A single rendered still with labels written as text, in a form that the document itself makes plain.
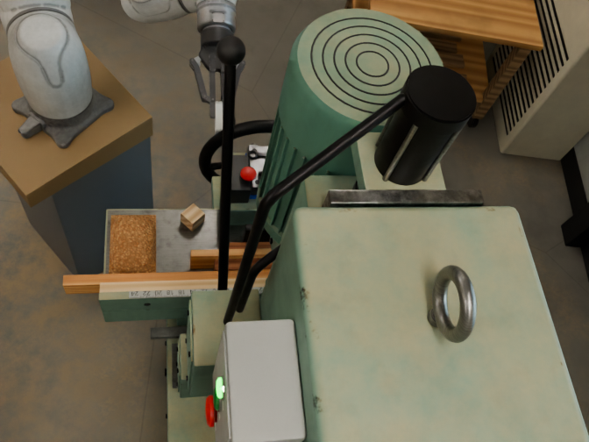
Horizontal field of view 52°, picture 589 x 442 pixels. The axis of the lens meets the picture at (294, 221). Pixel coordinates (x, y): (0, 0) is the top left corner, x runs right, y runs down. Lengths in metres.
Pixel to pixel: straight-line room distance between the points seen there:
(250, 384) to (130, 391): 1.53
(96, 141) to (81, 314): 0.71
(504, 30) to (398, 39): 1.73
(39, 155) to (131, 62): 1.14
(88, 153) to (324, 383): 1.20
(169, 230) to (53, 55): 0.48
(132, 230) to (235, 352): 0.69
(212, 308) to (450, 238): 0.30
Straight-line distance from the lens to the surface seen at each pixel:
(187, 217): 1.18
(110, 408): 2.02
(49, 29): 1.46
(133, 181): 1.82
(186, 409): 1.19
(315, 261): 0.51
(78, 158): 1.58
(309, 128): 0.65
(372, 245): 0.53
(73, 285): 1.13
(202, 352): 0.70
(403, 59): 0.69
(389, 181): 0.57
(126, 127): 1.62
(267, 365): 0.51
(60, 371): 2.07
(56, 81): 1.47
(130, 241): 1.17
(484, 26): 2.40
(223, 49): 0.74
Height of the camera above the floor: 1.97
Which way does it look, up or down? 60 degrees down
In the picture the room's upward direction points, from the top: 21 degrees clockwise
